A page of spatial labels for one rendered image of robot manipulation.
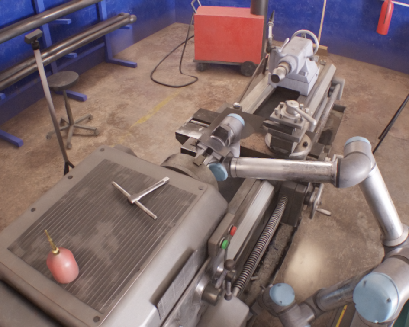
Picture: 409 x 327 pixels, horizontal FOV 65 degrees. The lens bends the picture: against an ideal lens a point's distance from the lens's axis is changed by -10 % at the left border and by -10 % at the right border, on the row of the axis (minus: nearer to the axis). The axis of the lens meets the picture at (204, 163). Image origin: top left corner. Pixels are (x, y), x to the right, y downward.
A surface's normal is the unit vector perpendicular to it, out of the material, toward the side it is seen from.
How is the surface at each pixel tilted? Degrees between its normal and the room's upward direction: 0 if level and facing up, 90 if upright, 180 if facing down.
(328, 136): 0
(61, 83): 0
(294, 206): 90
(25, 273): 0
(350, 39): 90
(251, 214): 36
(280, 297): 20
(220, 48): 90
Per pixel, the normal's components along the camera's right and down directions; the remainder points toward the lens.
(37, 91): 0.88, 0.31
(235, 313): 0.47, -0.48
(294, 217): -0.47, 0.57
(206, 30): -0.14, 0.64
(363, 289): -0.84, 0.24
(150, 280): 0.62, -0.33
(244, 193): 0.00, -0.76
